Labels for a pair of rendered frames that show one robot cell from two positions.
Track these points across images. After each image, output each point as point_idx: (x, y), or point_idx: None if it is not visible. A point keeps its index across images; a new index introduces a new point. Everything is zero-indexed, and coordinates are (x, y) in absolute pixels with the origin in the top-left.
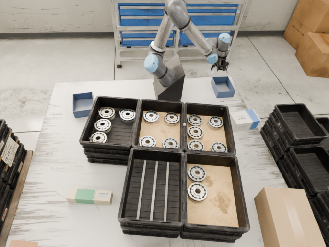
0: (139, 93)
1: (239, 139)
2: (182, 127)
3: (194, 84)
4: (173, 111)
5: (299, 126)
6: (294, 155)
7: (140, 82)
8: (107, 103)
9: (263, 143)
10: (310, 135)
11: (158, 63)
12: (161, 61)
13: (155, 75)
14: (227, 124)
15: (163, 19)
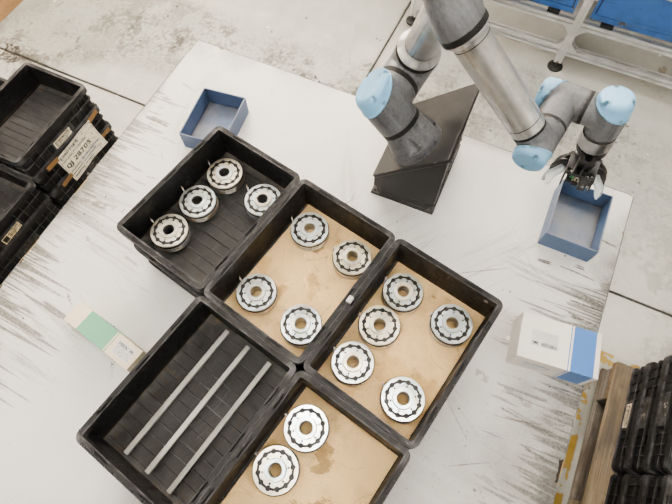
0: (350, 143)
1: (504, 389)
2: (342, 303)
3: (507, 174)
4: (370, 241)
5: None
6: (662, 498)
7: None
8: (237, 150)
9: (564, 436)
10: None
11: (387, 103)
12: (403, 99)
13: (375, 127)
14: (465, 354)
15: None
